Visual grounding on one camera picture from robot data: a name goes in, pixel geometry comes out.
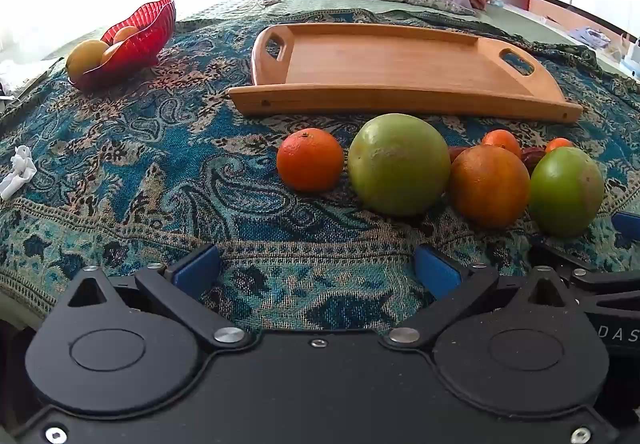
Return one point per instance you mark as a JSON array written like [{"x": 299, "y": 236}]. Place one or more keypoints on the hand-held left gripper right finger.
[{"x": 436, "y": 270}]

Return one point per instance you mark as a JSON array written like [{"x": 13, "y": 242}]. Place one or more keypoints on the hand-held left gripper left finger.
[{"x": 196, "y": 268}]

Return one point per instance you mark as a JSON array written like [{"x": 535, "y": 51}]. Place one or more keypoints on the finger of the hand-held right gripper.
[
  {"x": 602, "y": 280},
  {"x": 627, "y": 226}
]

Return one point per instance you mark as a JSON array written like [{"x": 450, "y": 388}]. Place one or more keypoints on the green citrus fruit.
[{"x": 567, "y": 191}]

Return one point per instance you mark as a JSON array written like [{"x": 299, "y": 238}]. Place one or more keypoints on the large dark orange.
[{"x": 489, "y": 186}]

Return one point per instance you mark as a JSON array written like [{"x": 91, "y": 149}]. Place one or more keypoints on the small tangerine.
[
  {"x": 558, "y": 144},
  {"x": 501, "y": 141}
]

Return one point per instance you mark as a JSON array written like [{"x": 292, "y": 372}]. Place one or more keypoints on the large green pomelo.
[{"x": 398, "y": 164}]

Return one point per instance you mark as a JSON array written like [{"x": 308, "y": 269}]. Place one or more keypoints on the red dried date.
[{"x": 532, "y": 158}]

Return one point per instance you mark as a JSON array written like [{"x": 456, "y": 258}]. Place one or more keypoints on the medium bright orange tangerine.
[{"x": 310, "y": 159}]

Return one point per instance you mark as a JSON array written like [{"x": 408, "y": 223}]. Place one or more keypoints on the blue paisley patterned blanket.
[{"x": 150, "y": 174}]

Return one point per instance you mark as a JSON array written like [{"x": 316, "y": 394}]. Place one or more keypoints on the light blue crumpled cloth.
[{"x": 592, "y": 38}]

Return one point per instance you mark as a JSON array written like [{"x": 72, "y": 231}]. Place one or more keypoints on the white crumpled tissue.
[{"x": 17, "y": 171}]

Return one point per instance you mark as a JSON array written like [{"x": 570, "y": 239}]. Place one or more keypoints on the orange fruit in bowl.
[
  {"x": 125, "y": 34},
  {"x": 111, "y": 54}
]

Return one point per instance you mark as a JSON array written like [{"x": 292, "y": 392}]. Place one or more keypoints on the wooden headboard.
[{"x": 550, "y": 6}]

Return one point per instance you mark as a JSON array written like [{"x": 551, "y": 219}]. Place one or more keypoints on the yellow round fruit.
[{"x": 85, "y": 59}]

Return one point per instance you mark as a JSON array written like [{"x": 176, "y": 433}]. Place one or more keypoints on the red glass bowl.
[{"x": 145, "y": 34}]

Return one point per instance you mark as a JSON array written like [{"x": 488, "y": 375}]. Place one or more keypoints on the white fabric heap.
[{"x": 25, "y": 76}]

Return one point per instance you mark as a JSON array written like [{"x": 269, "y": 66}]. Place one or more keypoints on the green quilted bedspread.
[{"x": 320, "y": 4}]

